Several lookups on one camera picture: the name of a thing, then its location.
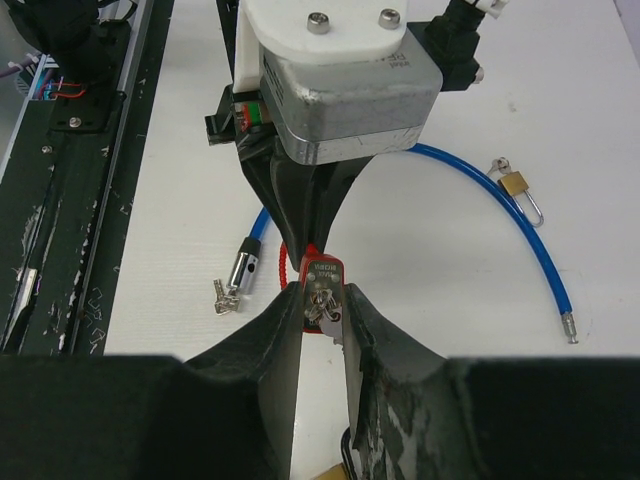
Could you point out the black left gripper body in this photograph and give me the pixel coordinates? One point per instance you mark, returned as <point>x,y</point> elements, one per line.
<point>244,120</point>

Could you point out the black padlock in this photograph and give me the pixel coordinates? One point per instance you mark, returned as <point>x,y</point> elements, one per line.
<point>346,455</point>

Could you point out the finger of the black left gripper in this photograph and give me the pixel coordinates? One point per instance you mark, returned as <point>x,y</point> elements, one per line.
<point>285,189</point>
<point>333,182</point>

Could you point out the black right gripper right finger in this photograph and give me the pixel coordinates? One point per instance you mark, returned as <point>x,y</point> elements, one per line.
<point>414,414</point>

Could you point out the small silver keys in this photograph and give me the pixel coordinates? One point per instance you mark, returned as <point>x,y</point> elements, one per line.
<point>499,165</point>

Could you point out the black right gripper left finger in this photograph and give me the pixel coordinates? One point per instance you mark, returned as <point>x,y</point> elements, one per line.
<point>227,413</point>

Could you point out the blue cable lock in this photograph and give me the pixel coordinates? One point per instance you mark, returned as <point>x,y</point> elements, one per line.
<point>246,261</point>

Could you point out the red cable padlock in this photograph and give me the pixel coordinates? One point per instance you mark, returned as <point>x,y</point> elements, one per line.
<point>317,270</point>

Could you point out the blue lock keys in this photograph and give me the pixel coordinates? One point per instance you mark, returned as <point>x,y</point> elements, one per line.
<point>226,301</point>

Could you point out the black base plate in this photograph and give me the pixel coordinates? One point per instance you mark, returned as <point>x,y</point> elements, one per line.
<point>68,180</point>

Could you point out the small brass padlock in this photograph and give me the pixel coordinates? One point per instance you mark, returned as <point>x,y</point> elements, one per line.
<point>515,186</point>

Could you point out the large brass padlock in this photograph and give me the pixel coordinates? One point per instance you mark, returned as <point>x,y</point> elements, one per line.
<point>336,472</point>

